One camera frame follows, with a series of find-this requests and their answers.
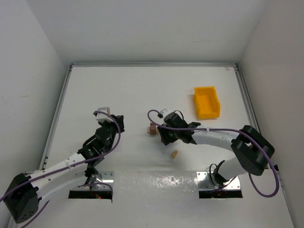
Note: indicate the metal base plate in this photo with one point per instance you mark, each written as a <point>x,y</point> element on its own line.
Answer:
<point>102,181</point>
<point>205,183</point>

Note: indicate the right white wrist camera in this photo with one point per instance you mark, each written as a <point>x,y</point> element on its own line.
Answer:
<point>163,113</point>

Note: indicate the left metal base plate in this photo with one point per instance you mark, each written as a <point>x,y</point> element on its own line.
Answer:
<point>102,181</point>

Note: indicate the dark brown wood block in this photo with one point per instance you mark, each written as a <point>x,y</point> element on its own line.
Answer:
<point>153,129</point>

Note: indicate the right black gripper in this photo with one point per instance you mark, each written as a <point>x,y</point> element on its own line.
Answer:
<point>163,136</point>

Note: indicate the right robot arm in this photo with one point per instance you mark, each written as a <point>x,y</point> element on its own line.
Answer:
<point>248,158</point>

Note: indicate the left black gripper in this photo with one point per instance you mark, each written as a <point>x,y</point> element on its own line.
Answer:
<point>118,122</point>

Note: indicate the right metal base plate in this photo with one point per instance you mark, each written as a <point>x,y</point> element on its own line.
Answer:
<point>205,183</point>

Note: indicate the yellow plastic bin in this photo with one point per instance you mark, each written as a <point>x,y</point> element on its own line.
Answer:
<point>206,102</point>

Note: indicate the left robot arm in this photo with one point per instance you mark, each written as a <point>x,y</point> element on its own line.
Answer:
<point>27,192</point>

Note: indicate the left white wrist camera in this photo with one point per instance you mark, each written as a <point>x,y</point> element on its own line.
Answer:
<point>102,115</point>

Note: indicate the white front cover board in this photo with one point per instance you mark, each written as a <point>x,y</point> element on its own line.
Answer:
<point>165,200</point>

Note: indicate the small orange wood block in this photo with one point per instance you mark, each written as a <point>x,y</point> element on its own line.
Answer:
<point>174,154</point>

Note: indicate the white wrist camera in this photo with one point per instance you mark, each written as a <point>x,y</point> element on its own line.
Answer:
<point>163,113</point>
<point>102,115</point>

